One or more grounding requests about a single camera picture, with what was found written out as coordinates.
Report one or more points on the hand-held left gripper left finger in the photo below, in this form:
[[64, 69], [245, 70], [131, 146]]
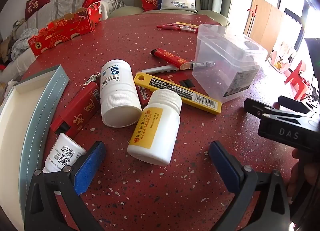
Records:
[[88, 168]]

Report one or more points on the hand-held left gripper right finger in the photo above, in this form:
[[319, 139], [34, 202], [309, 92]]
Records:
[[225, 164]]

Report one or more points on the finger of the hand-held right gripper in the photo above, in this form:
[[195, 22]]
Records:
[[295, 103], [260, 109]]

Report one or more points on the small white bottle printed label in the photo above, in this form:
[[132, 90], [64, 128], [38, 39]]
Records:
[[62, 153]]

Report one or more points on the red cigarette box gold characters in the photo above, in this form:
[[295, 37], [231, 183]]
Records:
[[75, 111]]

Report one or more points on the clear plastic container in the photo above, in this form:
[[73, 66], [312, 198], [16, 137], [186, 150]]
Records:
[[225, 58]]

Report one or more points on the white bottle yellow label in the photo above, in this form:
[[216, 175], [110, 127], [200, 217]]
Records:
[[155, 131]]

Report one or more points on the large white bottle blue logo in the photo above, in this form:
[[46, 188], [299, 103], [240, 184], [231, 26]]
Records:
[[117, 90]]

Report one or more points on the yellow utility blade case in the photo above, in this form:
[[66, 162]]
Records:
[[175, 93]]

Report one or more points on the grey-blue tray cream inside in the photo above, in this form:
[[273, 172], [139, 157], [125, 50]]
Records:
[[15, 121]]

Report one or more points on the red lighter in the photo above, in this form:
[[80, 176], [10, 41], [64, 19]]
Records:
[[170, 58]]

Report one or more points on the person's right hand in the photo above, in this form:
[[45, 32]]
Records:
[[305, 168]]

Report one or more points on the red plastic chair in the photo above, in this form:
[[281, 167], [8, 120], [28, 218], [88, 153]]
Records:
[[295, 78]]

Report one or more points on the wooden board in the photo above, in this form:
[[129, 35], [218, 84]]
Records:
[[272, 23]]

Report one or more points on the yellow pen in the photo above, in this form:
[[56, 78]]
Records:
[[187, 24]]

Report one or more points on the red cardboard fruit box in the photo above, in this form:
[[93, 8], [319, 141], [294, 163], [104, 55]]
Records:
[[62, 30]]

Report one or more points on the light blue crumpled cloth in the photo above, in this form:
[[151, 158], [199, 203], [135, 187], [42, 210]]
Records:
[[25, 43]]

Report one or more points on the sofa with grey striped cover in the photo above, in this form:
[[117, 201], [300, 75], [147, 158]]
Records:
[[62, 3]]

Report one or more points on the red pillow white characters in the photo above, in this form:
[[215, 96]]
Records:
[[37, 0]]

